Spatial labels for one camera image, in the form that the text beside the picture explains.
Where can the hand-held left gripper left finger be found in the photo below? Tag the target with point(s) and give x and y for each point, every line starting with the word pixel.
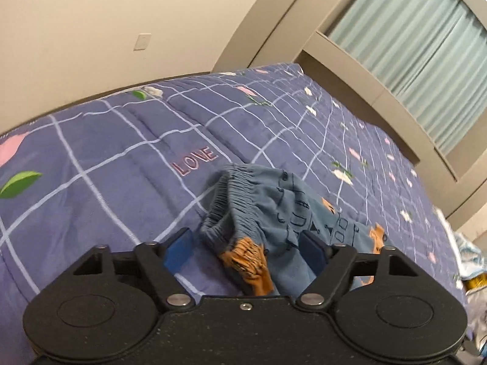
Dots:
pixel 178 251

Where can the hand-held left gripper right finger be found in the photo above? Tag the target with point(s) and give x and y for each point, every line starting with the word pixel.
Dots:
pixel 312 254

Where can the blue pants with orange cars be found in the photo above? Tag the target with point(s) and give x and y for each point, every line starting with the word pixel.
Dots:
pixel 274 205

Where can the purple checked floral blanket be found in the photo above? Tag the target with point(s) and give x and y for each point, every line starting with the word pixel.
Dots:
pixel 114 167

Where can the light blue crumpled cloth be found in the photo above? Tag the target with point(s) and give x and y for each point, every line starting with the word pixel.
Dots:
pixel 471 254

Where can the yellow object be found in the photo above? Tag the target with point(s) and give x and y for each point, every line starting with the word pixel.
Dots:
pixel 475 283

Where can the beige window surround cabinet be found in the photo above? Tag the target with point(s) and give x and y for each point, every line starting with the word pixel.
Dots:
pixel 342 64

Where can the light blue curtain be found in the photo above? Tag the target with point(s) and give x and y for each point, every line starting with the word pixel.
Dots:
pixel 411 45

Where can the white wall switch plate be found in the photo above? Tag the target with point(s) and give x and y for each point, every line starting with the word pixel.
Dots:
pixel 143 42

